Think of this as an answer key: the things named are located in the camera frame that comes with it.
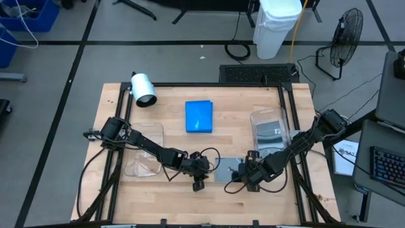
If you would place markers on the blue jewel case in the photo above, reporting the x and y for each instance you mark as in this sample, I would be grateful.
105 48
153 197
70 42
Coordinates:
199 117

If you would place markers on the grey metal beam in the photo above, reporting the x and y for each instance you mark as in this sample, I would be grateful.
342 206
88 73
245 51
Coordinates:
12 77

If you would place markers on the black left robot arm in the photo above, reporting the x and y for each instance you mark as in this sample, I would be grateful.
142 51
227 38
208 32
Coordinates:
148 147

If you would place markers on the black folding partition screen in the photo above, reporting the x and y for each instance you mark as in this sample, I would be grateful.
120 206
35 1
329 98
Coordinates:
205 3

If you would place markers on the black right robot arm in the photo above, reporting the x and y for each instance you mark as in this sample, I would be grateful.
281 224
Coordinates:
303 142

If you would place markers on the clear plastic bin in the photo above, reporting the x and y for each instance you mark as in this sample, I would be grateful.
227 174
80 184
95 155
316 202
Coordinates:
142 164
269 114

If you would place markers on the grey desk top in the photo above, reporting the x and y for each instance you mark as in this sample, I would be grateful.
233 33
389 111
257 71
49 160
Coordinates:
364 171
392 95

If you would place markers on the black floor fan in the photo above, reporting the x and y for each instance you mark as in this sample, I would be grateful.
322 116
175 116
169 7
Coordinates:
346 38

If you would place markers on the blue storage crate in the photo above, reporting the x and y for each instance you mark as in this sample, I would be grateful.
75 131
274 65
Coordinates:
6 54
44 22

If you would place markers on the black keyboard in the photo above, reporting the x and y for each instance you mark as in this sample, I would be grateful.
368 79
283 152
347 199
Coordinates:
389 166

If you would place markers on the black perforated metal box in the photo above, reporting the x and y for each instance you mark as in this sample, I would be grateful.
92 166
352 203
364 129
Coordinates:
253 74

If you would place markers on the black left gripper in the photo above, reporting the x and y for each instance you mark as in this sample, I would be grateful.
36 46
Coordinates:
196 168

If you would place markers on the white trash bin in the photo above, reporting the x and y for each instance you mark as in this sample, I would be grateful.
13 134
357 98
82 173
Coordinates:
275 28

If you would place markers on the black aluminium rig frame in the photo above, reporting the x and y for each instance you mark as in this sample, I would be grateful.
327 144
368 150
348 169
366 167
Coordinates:
202 84

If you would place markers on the white printed paper sheet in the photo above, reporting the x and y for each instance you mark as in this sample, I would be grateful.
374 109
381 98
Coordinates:
345 161

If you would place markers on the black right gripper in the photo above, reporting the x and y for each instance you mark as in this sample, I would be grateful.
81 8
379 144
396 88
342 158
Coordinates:
259 172

